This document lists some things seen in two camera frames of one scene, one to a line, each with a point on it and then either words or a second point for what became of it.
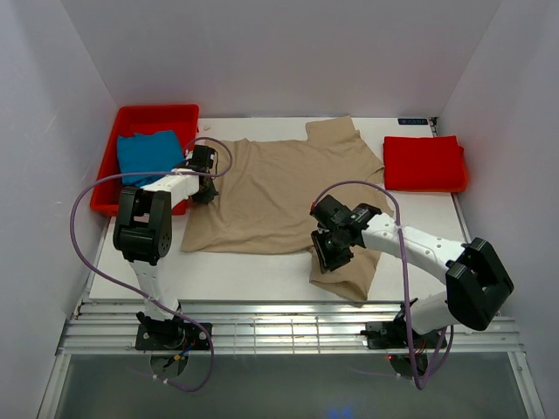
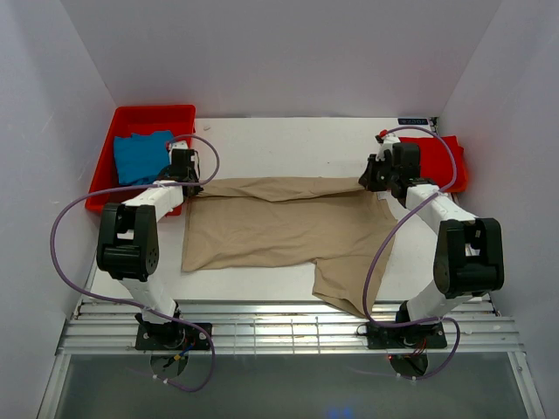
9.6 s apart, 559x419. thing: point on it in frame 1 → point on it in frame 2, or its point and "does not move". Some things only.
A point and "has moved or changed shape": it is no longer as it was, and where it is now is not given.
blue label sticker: (413, 121) does not move
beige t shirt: (265, 189) has moved or changed shape
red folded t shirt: (424, 163) does not move
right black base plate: (394, 335) does not move
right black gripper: (327, 260) → (368, 179)
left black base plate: (170, 336) does not move
